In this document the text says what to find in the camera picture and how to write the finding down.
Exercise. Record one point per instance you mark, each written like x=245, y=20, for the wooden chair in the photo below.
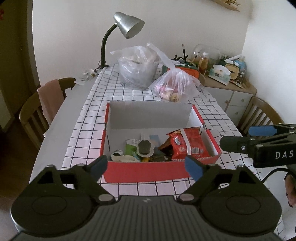
x=258, y=113
x=31, y=114

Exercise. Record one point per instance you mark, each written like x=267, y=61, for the white wooden cabinet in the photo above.
x=231, y=98

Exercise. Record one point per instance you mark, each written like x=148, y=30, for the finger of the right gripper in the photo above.
x=243, y=145
x=262, y=131

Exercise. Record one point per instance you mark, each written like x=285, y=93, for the large clear plastic bag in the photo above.
x=138, y=65

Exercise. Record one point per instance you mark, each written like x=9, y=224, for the tissue box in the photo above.
x=220, y=73

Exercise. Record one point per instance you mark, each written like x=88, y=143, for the red cardboard box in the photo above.
x=126, y=120

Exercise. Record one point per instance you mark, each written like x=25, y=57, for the cream snack bag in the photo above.
x=119, y=156

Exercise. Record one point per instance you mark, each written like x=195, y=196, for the right hand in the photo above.
x=290, y=190

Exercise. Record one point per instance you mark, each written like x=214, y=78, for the green white jelly cup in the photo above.
x=145, y=149

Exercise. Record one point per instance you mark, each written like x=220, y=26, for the pink towel on chair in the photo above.
x=51, y=98

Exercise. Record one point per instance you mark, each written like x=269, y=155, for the clear glass jar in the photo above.
x=213, y=54

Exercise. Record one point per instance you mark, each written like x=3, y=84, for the wooden chair left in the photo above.
x=31, y=114

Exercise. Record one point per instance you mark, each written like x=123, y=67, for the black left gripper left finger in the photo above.
x=86, y=177

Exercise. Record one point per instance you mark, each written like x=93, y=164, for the small plastic bag with snacks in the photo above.
x=176, y=85

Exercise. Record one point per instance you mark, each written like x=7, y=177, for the red snack bag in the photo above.
x=188, y=141

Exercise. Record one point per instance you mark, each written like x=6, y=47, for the snacks pile in box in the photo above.
x=131, y=147

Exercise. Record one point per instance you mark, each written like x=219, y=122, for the wooden chair right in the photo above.
x=258, y=113

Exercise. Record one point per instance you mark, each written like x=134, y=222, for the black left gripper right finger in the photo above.
x=203, y=175

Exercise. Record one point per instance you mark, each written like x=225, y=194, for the small items by lamp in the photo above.
x=85, y=77

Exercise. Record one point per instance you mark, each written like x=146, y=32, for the amber glass bottle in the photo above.
x=203, y=63

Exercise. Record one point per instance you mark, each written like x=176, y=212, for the wooden wall shelf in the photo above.
x=229, y=4

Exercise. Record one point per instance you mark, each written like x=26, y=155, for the red green container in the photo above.
x=182, y=69

